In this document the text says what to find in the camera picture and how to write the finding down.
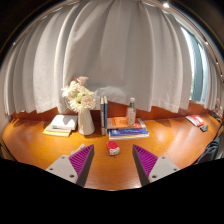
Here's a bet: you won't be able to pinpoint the white and pink flowers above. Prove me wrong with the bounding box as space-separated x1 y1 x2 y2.
60 75 98 114

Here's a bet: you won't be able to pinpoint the white curtain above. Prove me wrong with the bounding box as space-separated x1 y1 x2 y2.
3 0 218 116

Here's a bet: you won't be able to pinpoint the flat yellow book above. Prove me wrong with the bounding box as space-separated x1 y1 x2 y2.
42 123 73 138

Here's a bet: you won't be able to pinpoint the upright blue book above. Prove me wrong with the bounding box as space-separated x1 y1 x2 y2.
103 95 109 135

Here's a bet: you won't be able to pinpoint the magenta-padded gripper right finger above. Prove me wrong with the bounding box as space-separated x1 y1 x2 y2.
131 143 181 187

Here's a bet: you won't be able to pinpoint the flat blue book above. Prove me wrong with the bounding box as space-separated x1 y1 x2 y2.
109 127 150 137

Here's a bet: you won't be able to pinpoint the large flat white book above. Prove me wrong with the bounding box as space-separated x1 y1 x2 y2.
108 133 150 141

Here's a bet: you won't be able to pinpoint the upright grey book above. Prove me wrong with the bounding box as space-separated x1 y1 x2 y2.
99 97 106 136

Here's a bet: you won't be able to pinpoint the red booklet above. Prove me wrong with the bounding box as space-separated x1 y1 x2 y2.
185 114 205 128

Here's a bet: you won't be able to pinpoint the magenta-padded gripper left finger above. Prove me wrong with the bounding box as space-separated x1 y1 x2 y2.
45 143 96 188

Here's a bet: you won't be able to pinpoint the dark chair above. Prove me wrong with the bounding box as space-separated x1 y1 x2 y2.
0 136 16 161

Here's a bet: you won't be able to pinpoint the white ceramic vase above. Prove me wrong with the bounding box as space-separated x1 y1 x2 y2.
77 107 96 136

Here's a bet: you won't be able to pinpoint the window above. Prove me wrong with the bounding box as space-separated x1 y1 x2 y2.
181 26 209 104

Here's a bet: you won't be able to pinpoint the clear green-capped drink bottle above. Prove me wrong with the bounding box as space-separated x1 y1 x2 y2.
125 97 137 127

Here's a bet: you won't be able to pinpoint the black bag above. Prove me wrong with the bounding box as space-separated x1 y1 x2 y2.
194 136 223 165

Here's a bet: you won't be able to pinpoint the red and white charger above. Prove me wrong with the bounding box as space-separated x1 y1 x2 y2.
105 140 121 157

